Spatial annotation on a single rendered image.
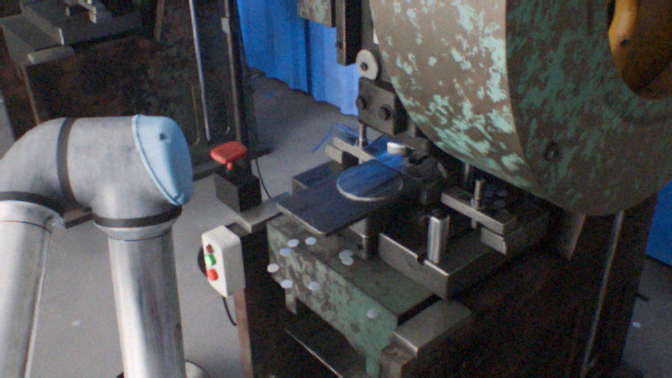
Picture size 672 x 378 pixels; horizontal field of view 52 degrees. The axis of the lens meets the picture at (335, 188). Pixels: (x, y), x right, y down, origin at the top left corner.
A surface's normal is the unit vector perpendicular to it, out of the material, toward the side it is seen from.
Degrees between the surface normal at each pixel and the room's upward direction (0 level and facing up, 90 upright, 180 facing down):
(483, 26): 100
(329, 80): 90
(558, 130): 90
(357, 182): 0
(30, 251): 58
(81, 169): 70
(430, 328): 0
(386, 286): 0
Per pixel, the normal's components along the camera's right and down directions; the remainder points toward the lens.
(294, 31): 0.06, 0.52
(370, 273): -0.02, -0.85
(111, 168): 0.01, 0.18
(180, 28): 0.62, 0.39
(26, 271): 0.77, -0.29
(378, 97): -0.76, 0.35
